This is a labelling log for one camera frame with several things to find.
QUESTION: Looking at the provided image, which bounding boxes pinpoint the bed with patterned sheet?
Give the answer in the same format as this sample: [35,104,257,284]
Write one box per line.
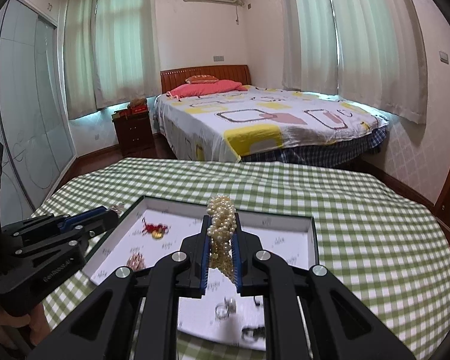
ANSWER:
[154,85,389,167]

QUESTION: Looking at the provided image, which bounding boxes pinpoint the wooden headboard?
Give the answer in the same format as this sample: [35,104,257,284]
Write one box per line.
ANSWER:
[160,63,252,95]

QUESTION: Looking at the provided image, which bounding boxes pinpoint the right white curtain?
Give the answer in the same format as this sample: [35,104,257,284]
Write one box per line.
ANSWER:
[283,0,428,125]

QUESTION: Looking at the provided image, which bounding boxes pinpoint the red patterned pillow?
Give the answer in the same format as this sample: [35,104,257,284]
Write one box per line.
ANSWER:
[185,75,218,85]

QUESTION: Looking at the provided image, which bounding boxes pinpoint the silver rhinestone brooch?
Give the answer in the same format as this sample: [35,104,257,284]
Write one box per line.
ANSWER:
[109,202,125,215]

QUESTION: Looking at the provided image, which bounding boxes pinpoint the left white curtain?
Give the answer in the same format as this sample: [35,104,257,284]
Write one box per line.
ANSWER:
[63,0,159,119]

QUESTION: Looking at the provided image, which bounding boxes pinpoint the black gourd pendant tassel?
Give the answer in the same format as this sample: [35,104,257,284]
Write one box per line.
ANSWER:
[241,296,266,343]

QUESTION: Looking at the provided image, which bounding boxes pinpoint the green white shallow box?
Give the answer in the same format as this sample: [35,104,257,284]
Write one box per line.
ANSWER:
[82,197,319,351]

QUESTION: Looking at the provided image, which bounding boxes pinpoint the red items on nightstand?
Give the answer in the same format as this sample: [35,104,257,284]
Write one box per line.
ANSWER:
[112,97,148,119]

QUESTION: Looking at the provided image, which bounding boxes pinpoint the small red knot charm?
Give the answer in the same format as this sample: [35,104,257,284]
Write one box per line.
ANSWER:
[141,218,170,240]

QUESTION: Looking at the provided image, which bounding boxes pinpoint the pink pillow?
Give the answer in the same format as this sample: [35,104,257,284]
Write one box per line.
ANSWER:
[166,80,248,98]

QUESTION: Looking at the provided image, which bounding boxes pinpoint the glass wardrobe sliding door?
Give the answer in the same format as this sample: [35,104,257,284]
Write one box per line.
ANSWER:
[0,0,74,224]

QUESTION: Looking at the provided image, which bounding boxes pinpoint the dark wooden nightstand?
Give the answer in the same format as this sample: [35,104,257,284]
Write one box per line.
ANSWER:
[113,111,156,157]

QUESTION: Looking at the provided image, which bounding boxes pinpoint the green white checkered tablecloth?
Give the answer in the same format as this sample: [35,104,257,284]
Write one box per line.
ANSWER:
[37,158,450,359]

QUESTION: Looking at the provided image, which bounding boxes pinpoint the white pearl necklace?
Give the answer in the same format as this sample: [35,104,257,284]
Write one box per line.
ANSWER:
[205,194,238,284]

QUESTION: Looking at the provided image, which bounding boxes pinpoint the left hand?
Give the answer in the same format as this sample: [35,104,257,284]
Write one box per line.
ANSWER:
[0,303,51,350]

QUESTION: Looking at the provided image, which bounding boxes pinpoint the rose gold leaf brooch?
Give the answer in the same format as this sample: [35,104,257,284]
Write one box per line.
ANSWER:
[126,252,146,272]

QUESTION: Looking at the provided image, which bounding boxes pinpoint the wall light switch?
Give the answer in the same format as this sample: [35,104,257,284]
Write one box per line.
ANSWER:
[439,51,450,64]

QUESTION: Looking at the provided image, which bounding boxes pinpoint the white curtain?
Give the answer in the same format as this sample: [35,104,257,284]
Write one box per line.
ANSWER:
[283,0,428,125]
[63,0,159,119]

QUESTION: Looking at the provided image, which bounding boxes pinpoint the pearl silver ring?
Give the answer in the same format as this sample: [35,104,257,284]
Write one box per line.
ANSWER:
[214,296,238,321]

